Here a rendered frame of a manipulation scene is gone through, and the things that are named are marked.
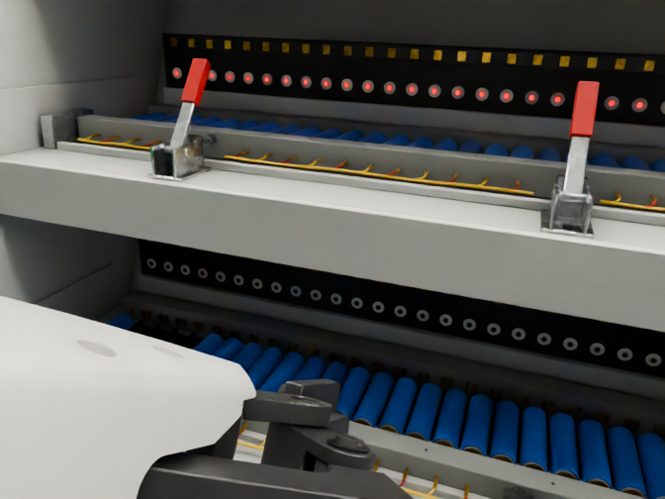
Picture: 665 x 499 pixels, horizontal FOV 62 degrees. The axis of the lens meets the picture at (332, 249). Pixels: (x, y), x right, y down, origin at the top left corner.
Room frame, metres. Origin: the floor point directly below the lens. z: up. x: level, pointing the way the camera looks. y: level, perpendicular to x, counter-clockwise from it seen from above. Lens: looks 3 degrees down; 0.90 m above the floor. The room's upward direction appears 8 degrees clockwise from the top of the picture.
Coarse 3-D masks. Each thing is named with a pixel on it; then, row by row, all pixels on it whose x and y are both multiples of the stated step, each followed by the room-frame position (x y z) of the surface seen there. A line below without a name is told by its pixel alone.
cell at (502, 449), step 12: (504, 408) 0.42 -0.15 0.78; (516, 408) 0.43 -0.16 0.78; (504, 420) 0.41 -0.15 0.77; (516, 420) 0.41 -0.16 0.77; (504, 432) 0.40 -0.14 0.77; (516, 432) 0.40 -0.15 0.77; (492, 444) 0.39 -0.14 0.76; (504, 444) 0.39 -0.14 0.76; (516, 444) 0.39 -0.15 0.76; (492, 456) 0.38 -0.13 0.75; (516, 456) 0.38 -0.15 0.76
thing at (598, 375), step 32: (64, 288) 0.52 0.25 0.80; (96, 288) 0.56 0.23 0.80; (160, 288) 0.57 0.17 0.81; (192, 288) 0.56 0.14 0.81; (96, 320) 0.57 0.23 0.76; (288, 320) 0.53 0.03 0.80; (320, 320) 0.52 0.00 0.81; (352, 320) 0.51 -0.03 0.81; (448, 352) 0.49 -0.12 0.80; (480, 352) 0.48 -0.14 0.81; (512, 352) 0.47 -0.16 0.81; (608, 384) 0.45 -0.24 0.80; (640, 384) 0.44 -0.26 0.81
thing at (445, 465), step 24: (240, 432) 0.40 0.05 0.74; (264, 432) 0.40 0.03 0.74; (360, 432) 0.39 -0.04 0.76; (384, 432) 0.39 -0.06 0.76; (384, 456) 0.37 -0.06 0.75; (408, 456) 0.37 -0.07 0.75; (432, 456) 0.37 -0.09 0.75; (456, 456) 0.37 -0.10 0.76; (480, 456) 0.37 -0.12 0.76; (432, 480) 0.37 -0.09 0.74; (456, 480) 0.36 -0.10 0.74; (480, 480) 0.35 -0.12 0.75; (504, 480) 0.35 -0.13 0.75; (528, 480) 0.35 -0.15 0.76; (552, 480) 0.35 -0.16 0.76; (576, 480) 0.35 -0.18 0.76
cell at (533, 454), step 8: (528, 408) 0.43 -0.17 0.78; (536, 408) 0.42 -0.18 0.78; (528, 416) 0.42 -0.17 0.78; (536, 416) 0.42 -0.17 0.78; (544, 416) 0.42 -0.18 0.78; (528, 424) 0.41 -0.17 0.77; (536, 424) 0.41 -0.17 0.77; (544, 424) 0.41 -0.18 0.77; (528, 432) 0.40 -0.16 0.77; (536, 432) 0.40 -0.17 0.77; (544, 432) 0.40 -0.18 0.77; (528, 440) 0.39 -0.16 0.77; (536, 440) 0.39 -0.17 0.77; (544, 440) 0.39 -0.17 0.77; (528, 448) 0.38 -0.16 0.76; (536, 448) 0.38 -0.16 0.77; (544, 448) 0.39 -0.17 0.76; (520, 456) 0.39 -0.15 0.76; (528, 456) 0.38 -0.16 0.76; (536, 456) 0.37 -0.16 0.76; (544, 456) 0.38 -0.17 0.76; (520, 464) 0.38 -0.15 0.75; (536, 464) 0.37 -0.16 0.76; (544, 464) 0.37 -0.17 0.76
